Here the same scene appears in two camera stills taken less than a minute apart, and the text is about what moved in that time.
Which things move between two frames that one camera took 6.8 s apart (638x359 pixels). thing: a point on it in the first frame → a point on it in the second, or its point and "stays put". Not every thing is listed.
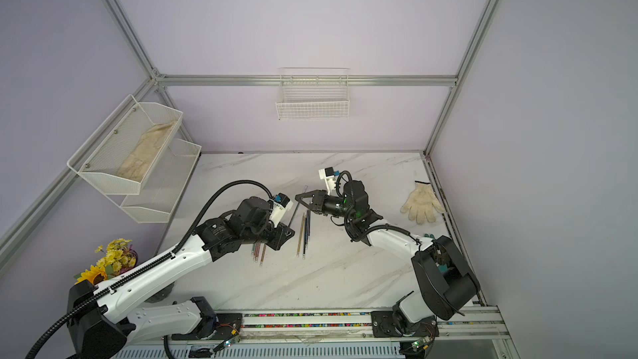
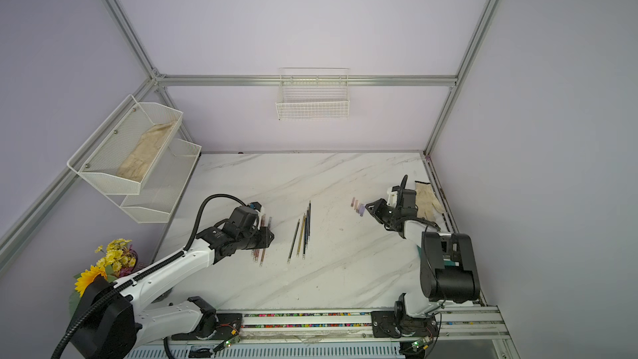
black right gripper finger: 317,196 → 378,207
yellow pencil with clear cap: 301,234 stays put
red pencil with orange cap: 262,256 stays put
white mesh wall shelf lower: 164,184 stays put
